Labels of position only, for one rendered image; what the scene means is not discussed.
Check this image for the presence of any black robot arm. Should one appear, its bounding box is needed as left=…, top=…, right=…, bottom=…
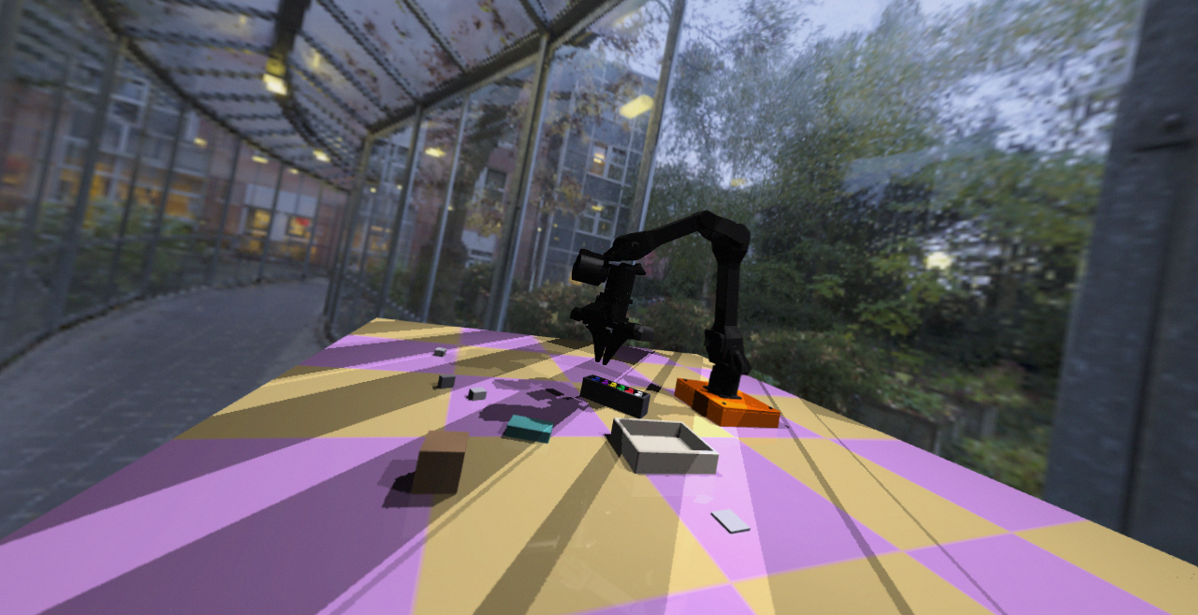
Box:
left=571, top=211, right=752, bottom=400

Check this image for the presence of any teal rectangular block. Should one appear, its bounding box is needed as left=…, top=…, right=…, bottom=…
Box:
left=506, top=416, right=553, bottom=444

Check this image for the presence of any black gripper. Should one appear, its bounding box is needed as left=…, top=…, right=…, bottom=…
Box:
left=570, top=288, right=654, bottom=364

